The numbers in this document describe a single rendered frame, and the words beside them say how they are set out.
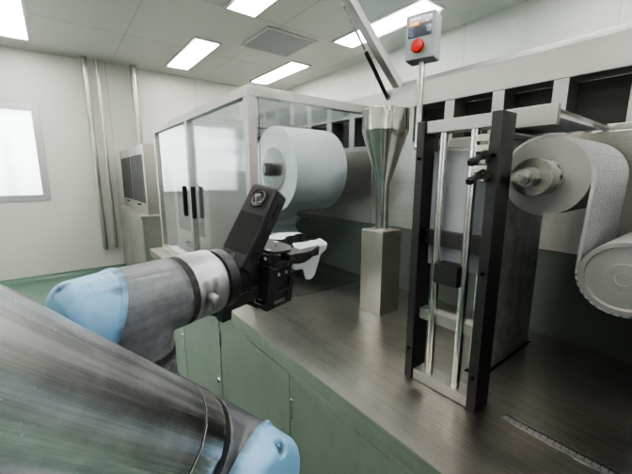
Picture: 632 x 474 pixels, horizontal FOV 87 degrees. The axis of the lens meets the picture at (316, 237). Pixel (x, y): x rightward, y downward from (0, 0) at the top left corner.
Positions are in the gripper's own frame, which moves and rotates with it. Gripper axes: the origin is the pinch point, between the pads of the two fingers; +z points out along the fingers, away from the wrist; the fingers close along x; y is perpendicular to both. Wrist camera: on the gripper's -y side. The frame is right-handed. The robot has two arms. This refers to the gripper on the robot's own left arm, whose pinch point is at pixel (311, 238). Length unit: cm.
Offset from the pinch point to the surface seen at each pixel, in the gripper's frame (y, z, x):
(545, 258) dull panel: 7, 64, 34
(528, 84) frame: -37, 66, 19
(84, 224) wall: 120, 147, -471
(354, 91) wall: -95, 382, -215
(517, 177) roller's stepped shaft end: -13.6, 18.9, 25.6
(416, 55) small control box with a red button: -38, 40, -3
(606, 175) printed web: -16, 34, 38
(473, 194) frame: -9.8, 20.2, 19.5
